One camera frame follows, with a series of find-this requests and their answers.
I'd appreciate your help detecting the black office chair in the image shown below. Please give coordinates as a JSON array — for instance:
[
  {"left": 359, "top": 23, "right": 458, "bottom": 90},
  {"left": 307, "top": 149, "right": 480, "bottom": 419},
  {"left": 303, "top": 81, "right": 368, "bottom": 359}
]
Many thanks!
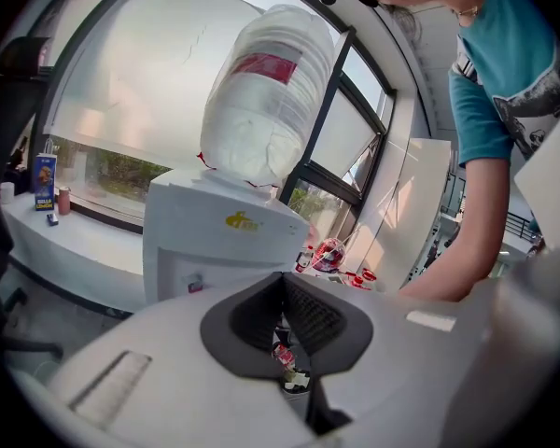
[{"left": 0, "top": 35, "right": 65, "bottom": 361}]

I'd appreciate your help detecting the red wrapped flower bouquet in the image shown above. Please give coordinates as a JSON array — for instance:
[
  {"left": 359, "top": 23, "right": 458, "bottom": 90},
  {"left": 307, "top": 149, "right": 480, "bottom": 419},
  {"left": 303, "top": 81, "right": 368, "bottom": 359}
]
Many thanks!
[{"left": 311, "top": 237, "right": 347, "bottom": 273}]

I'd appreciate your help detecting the white water dispenser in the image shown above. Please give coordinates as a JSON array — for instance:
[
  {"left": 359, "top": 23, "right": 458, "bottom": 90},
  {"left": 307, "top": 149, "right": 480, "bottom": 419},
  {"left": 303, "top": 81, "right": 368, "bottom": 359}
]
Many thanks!
[{"left": 141, "top": 167, "right": 312, "bottom": 305}]

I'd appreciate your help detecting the person's right forearm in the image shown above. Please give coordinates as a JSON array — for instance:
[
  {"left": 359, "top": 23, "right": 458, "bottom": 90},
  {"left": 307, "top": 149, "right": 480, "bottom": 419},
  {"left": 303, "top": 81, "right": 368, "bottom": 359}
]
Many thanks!
[{"left": 398, "top": 155, "right": 515, "bottom": 303}]

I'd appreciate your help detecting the tall white cabinet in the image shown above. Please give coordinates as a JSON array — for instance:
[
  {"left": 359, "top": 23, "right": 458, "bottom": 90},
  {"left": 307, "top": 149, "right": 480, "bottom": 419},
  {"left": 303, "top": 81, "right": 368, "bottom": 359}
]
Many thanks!
[{"left": 353, "top": 136, "right": 453, "bottom": 294}]

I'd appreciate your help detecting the teal printed t-shirt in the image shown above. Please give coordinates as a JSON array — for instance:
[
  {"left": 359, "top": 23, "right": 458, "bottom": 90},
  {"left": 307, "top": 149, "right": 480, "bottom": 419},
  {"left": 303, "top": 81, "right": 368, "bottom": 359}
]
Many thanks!
[{"left": 447, "top": 0, "right": 560, "bottom": 170}]

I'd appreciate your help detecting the blue drink carton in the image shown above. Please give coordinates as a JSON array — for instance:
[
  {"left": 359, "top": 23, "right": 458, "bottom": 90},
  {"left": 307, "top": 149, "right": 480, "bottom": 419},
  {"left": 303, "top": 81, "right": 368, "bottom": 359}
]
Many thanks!
[{"left": 33, "top": 152, "right": 59, "bottom": 212}]

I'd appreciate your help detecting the black trash bin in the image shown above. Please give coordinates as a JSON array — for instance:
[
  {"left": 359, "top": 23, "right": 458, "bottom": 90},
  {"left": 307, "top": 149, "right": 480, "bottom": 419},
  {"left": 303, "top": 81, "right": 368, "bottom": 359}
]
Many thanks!
[{"left": 272, "top": 328, "right": 312, "bottom": 395}]

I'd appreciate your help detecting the black framed window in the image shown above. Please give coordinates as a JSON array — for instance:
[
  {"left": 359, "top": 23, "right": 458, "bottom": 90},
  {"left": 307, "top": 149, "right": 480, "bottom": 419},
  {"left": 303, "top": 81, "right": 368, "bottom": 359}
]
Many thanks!
[{"left": 27, "top": 0, "right": 397, "bottom": 235}]

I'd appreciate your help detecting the large clear water bottle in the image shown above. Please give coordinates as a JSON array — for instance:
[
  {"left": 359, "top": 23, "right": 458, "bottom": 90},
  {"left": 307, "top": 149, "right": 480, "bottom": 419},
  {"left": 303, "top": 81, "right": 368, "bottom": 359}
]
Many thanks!
[{"left": 199, "top": 3, "right": 336, "bottom": 189}]

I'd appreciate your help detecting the white roller blind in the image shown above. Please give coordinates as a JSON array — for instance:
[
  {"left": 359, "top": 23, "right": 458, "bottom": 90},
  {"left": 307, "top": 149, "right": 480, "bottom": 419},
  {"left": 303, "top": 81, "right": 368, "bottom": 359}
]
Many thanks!
[
  {"left": 309, "top": 88, "right": 380, "bottom": 182},
  {"left": 43, "top": 0, "right": 265, "bottom": 173}
]

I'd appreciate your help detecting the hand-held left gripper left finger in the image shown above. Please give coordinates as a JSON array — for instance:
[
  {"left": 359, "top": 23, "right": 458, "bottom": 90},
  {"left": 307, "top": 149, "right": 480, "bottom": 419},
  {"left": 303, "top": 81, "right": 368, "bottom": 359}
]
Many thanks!
[{"left": 199, "top": 272, "right": 287, "bottom": 381}]

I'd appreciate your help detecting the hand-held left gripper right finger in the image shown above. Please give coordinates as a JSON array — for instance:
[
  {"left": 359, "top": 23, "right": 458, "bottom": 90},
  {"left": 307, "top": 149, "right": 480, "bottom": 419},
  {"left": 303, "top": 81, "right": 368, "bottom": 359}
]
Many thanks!
[{"left": 282, "top": 273, "right": 375, "bottom": 377}]

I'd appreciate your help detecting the white window sill ledge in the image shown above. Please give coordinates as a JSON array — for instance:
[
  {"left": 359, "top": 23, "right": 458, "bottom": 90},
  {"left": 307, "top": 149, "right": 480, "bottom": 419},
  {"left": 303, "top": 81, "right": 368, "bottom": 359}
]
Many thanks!
[{"left": 0, "top": 193, "right": 147, "bottom": 315}]

